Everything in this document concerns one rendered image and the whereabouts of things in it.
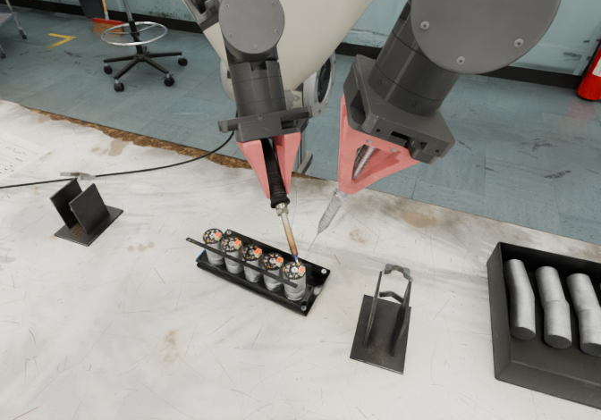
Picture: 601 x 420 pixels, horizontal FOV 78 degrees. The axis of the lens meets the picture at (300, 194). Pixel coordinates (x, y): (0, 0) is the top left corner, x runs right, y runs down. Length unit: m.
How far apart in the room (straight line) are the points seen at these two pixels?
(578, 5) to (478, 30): 2.77
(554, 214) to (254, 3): 1.75
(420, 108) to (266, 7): 0.16
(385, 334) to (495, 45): 0.34
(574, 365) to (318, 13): 0.59
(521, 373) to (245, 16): 0.42
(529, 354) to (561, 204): 1.56
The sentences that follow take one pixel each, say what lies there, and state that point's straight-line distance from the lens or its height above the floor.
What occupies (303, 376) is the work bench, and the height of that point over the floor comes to 0.75.
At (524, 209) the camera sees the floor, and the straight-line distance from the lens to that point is 1.91.
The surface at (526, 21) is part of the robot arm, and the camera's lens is 0.19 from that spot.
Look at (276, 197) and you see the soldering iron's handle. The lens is 0.44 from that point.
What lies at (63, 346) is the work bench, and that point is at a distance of 0.52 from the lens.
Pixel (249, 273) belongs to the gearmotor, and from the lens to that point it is 0.46.
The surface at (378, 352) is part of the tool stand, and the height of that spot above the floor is 0.75.
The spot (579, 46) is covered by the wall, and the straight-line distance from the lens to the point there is 3.05.
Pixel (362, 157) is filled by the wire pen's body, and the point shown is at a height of 0.97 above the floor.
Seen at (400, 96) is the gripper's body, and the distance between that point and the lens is 0.27.
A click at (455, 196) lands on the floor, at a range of 1.85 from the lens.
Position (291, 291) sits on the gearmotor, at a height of 0.79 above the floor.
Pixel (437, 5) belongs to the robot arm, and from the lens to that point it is 0.19.
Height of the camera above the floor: 1.16
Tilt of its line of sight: 42 degrees down
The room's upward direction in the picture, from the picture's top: straight up
